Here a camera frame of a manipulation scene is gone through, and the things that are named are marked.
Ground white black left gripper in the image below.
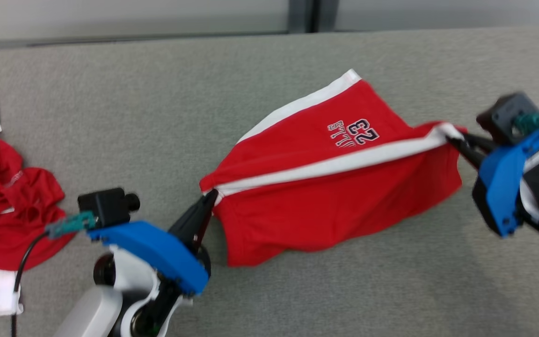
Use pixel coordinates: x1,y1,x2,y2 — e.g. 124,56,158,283
93,189,219,337

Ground red shorts with white stripes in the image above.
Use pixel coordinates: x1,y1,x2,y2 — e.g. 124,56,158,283
199,69,468,268

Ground red shirt with white sleeves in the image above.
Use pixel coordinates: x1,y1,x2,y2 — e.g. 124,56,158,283
0,99,76,320

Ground blue right camera mount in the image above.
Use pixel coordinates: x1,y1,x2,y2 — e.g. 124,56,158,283
472,129,539,238

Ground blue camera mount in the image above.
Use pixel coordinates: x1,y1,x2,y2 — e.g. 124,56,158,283
472,129,539,238
87,221,210,296

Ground blue left camera mount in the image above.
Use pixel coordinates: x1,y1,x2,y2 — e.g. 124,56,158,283
87,221,210,296

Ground grey metal partition post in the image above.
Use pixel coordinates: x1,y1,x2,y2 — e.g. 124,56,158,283
288,0,340,33

